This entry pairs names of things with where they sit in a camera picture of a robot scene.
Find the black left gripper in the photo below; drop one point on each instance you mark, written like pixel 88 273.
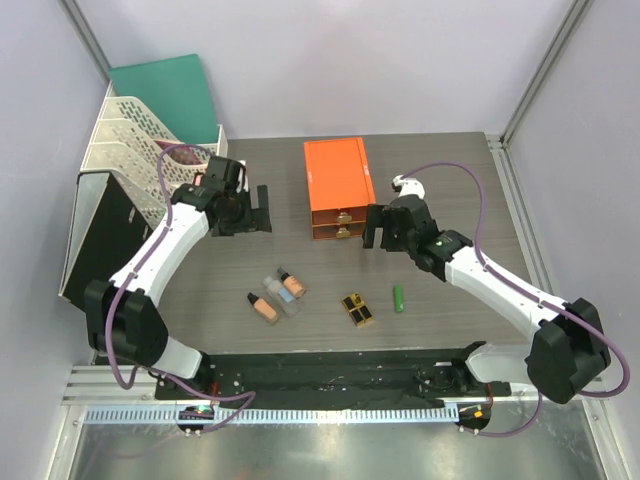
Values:
pixel 259 215

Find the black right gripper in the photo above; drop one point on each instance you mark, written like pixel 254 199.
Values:
pixel 380 216

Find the clear drawer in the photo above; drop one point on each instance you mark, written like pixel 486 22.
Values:
pixel 339 216
pixel 325 232

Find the orange drawer cabinet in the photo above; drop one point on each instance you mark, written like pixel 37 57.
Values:
pixel 338 174

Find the green lipstick tube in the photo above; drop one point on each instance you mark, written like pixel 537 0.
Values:
pixel 398 298

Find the gold black lipstick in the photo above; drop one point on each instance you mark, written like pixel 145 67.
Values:
pixel 353 302
pixel 361 316

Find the clear blue label bottle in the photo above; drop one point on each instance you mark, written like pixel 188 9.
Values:
pixel 278 292

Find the peach foundation bottle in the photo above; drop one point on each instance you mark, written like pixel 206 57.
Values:
pixel 263 308
pixel 291 283

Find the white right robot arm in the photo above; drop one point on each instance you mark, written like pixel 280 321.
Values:
pixel 565 351

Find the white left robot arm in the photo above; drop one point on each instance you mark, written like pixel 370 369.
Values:
pixel 123 321

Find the pink magazine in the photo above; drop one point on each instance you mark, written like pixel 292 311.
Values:
pixel 183 156

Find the teal folder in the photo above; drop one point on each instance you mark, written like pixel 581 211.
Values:
pixel 176 91

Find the white mesh file organizer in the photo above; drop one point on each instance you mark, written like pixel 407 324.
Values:
pixel 126 141

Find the black binder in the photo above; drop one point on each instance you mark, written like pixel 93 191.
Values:
pixel 106 231

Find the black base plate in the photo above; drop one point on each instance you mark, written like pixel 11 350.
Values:
pixel 348 380

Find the white slotted cable duct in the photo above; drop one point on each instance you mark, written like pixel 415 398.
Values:
pixel 196 415

